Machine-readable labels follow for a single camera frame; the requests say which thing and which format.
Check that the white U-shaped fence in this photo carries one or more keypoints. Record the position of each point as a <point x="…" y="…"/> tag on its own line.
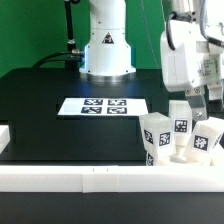
<point x="111" y="179"/>

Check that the white fiducial marker sheet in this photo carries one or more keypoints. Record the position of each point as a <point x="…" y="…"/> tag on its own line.
<point x="103" y="107"/>

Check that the black vertical pole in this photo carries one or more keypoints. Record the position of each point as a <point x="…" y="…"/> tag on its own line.
<point x="69" y="23"/>

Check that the white round stool seat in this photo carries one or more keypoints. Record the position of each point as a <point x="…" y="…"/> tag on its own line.
<point x="174" y="160"/>

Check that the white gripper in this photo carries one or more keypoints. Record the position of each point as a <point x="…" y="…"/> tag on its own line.
<point x="188" y="62"/>

